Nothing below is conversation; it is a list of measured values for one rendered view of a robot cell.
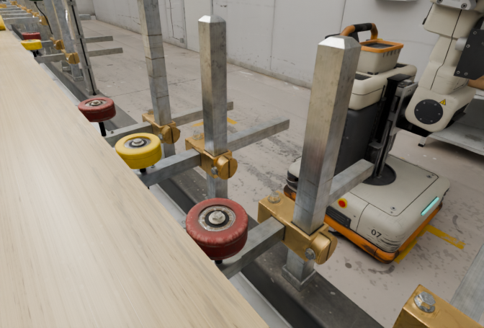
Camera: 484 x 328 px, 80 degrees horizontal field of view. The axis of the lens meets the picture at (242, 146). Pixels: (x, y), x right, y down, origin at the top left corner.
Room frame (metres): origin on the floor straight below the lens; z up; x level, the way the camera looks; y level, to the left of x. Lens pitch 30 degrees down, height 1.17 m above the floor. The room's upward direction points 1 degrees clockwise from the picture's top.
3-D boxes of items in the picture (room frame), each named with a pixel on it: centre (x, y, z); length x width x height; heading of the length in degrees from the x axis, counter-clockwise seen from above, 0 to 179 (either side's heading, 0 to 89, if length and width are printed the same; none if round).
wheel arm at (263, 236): (0.40, -0.12, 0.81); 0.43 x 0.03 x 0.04; 131
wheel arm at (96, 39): (1.75, 1.00, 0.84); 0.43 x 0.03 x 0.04; 131
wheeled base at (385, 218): (1.31, -0.70, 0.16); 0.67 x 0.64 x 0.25; 40
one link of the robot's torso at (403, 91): (1.22, -0.85, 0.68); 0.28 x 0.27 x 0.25; 130
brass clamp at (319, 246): (0.35, -0.09, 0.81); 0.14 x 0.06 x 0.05; 41
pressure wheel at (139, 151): (0.46, 0.19, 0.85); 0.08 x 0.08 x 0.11
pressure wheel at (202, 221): (0.27, 0.03, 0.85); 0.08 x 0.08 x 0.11
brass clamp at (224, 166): (0.54, 0.07, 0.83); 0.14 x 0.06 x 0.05; 41
